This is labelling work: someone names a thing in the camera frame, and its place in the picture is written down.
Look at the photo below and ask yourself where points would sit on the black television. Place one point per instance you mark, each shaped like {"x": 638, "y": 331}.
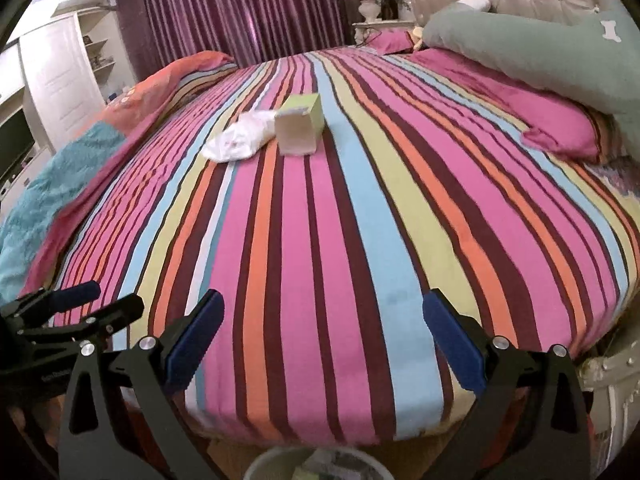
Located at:
{"x": 15, "y": 142}

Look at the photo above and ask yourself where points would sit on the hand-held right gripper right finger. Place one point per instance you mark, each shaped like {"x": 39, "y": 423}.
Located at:
{"x": 452, "y": 345}

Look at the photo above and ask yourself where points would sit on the long green pillow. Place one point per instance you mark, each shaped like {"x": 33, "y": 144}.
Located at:
{"x": 525, "y": 55}

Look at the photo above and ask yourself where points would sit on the white nightstand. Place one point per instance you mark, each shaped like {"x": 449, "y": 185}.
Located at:
{"x": 382, "y": 30}

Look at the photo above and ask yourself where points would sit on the striped bed sheet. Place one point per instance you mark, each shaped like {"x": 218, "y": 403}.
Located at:
{"x": 350, "y": 260}

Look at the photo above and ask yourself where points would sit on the white wardrobe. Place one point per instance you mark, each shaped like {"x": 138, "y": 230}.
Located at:
{"x": 55, "y": 80}

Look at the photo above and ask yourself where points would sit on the yellow plush toy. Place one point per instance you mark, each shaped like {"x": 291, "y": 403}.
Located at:
{"x": 417, "y": 39}

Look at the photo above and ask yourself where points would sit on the white vase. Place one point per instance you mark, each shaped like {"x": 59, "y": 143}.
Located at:
{"x": 370, "y": 11}

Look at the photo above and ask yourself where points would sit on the white waste bin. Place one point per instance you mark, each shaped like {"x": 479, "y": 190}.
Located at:
{"x": 260, "y": 466}

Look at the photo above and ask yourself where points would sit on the white cushion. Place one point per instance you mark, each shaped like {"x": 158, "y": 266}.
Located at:
{"x": 475, "y": 4}

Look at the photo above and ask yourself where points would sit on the small pink pillow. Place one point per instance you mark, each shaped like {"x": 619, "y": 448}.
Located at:
{"x": 392, "y": 41}

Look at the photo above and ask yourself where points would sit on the white television cabinet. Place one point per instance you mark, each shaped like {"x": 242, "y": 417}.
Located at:
{"x": 10, "y": 75}

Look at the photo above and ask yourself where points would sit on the white plastic bag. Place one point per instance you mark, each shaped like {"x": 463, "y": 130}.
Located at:
{"x": 235, "y": 142}

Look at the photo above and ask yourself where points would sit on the orange and blue quilt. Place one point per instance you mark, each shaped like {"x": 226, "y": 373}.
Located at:
{"x": 60, "y": 185}

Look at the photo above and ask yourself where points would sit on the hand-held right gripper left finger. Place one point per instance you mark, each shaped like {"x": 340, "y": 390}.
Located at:
{"x": 192, "y": 345}

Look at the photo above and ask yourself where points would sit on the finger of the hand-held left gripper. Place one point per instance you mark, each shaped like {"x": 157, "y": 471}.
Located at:
{"x": 110, "y": 312}
{"x": 77, "y": 293}

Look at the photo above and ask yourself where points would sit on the green cardboard box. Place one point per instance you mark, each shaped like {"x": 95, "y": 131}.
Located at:
{"x": 297, "y": 130}

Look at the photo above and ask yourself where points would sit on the large pink pillow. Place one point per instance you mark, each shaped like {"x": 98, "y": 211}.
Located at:
{"x": 560, "y": 130}

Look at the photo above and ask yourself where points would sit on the purple curtain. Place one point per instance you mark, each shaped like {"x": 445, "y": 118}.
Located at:
{"x": 295, "y": 5}
{"x": 190, "y": 10}

